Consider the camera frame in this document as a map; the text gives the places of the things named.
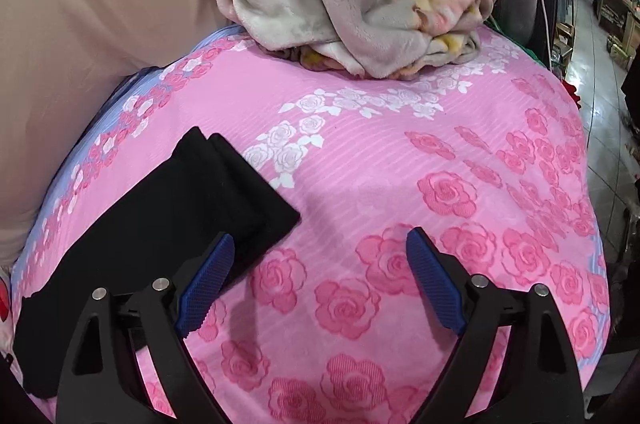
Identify wooden shop shelf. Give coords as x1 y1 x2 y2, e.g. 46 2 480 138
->
597 0 640 55

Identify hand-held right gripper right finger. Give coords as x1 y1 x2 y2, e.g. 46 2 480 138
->
406 226 573 424

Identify pink rose bedsheet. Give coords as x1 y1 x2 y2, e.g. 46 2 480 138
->
10 24 613 424

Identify white cable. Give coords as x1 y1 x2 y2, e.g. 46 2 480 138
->
536 0 555 65

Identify cat face pillow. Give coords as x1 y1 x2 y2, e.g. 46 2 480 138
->
0 274 16 370

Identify black pants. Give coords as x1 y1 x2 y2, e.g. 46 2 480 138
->
12 126 301 400

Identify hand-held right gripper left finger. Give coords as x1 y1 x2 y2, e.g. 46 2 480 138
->
56 233 236 424

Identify beige cloth backdrop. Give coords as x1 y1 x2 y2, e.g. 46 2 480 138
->
0 0 236 265

